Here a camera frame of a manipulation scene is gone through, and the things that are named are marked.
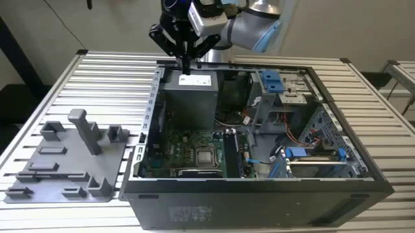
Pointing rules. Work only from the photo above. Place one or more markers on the black hanging tool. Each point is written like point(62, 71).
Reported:
point(89, 4)

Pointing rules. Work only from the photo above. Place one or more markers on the black PC case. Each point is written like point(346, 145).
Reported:
point(227, 206)

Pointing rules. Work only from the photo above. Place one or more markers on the gray plastic parts rack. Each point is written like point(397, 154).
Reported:
point(107, 165)

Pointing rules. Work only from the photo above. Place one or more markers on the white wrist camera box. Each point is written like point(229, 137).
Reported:
point(207, 21)

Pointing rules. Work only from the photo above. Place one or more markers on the aluminium side table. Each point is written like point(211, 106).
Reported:
point(402, 72)

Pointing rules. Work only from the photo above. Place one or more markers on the blue plastic drive latch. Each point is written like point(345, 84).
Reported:
point(275, 87)

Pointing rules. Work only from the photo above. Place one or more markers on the black object beside table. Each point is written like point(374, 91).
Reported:
point(380, 80)

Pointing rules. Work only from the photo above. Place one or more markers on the black graphics card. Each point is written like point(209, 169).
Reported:
point(201, 173)

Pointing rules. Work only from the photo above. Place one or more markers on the green motherboard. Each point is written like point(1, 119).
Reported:
point(182, 145)

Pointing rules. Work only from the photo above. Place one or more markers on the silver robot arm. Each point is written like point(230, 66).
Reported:
point(250, 31)

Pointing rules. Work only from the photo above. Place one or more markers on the gray metal drive cage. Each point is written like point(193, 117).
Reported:
point(269, 102)

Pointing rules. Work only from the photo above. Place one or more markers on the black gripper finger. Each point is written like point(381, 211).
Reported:
point(162, 41)
point(209, 44)

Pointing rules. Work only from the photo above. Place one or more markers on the gray power supply unit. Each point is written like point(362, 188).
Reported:
point(191, 104)

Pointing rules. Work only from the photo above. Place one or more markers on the silver CPU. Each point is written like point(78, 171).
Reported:
point(205, 157)

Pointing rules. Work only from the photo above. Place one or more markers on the black round cooler fan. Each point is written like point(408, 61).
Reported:
point(230, 117)

